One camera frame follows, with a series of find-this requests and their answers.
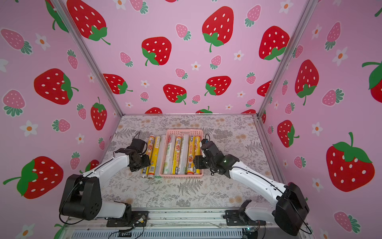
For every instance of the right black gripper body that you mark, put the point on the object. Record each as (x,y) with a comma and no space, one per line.
(201,161)

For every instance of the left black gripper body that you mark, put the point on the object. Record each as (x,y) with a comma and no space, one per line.
(143,161)

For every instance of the white green plastic wrap roll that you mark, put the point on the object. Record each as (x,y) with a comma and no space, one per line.
(168,164)

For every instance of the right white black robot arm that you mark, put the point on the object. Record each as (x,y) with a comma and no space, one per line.
(288,207)

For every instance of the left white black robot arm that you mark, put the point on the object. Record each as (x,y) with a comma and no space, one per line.
(82,197)

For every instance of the pink perforated plastic basket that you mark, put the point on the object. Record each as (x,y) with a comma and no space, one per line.
(181,132)

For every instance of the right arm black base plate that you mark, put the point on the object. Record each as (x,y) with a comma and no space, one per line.
(237,218)

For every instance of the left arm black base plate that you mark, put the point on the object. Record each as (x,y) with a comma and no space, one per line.
(134,218)

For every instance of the aluminium rail frame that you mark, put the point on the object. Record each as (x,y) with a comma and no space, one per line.
(175,223)

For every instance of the left aluminium corner post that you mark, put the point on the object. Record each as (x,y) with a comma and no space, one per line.
(78,39)

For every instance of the aluminium corner post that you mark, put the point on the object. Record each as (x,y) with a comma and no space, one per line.
(78,39)
(299,29)

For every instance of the right aluminium corner post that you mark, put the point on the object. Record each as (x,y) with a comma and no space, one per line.
(299,29)

